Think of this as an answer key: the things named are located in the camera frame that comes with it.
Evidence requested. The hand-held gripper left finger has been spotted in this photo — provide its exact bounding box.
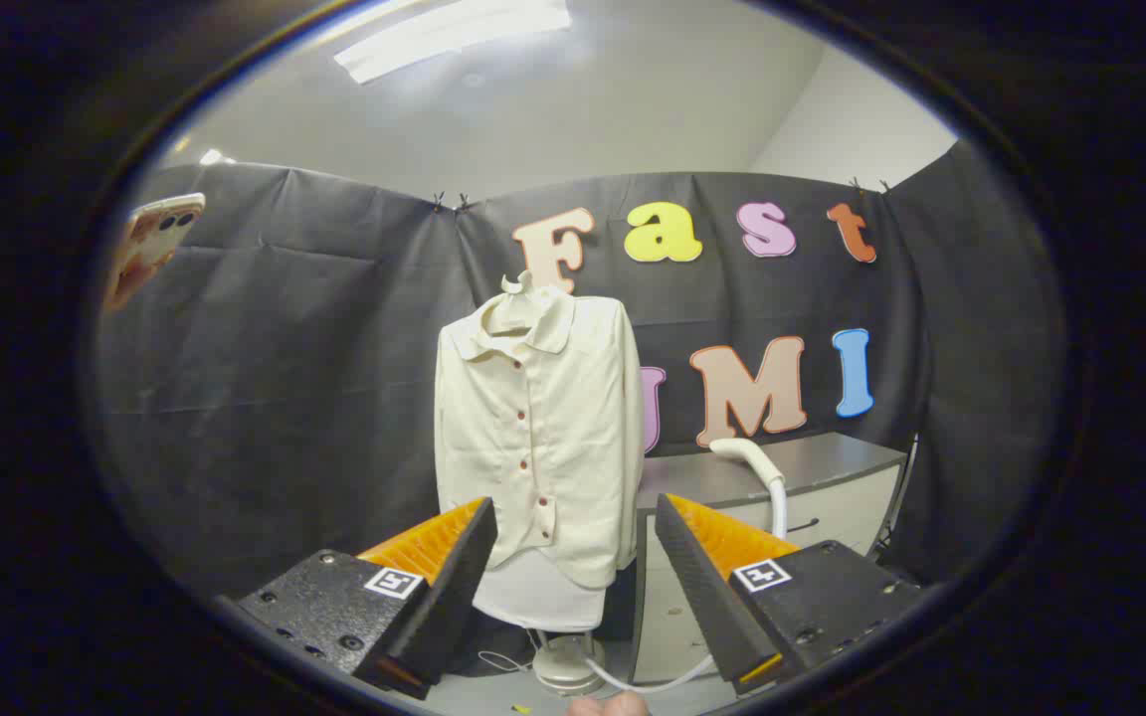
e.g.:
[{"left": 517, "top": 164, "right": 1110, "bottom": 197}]
[{"left": 233, "top": 496, "right": 500, "bottom": 701}]

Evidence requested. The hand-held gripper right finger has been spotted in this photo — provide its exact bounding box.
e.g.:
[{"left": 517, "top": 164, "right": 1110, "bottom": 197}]
[{"left": 654, "top": 492, "right": 924, "bottom": 697}]

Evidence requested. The white steamer hose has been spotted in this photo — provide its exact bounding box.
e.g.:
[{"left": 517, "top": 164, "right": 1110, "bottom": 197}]
[{"left": 583, "top": 651, "right": 718, "bottom": 694}]

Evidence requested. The white garment steamer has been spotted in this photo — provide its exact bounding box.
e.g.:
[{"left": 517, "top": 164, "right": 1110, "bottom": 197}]
[{"left": 709, "top": 437, "right": 790, "bottom": 541}]

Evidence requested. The cream button shirt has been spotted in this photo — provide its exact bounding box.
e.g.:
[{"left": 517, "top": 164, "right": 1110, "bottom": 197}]
[{"left": 434, "top": 283, "right": 646, "bottom": 590}]

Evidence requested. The white clothes hanger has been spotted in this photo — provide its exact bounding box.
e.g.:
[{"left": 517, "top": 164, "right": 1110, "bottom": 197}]
[{"left": 488, "top": 270, "right": 559, "bottom": 339}]

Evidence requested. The white mannequin stand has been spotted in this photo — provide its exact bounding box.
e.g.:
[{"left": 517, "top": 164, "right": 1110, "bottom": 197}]
[{"left": 474, "top": 547, "right": 609, "bottom": 697}]

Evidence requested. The grey-topped white cabinet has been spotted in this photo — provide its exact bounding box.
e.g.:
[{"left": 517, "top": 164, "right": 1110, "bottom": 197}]
[{"left": 630, "top": 431, "right": 909, "bottom": 687}]

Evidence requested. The smartphone with patterned case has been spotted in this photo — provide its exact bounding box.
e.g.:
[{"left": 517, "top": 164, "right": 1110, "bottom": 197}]
[{"left": 103, "top": 192, "right": 207, "bottom": 314}]

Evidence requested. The ceiling light panel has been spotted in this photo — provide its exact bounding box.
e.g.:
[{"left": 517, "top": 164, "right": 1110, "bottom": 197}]
[{"left": 334, "top": 0, "right": 574, "bottom": 86}]

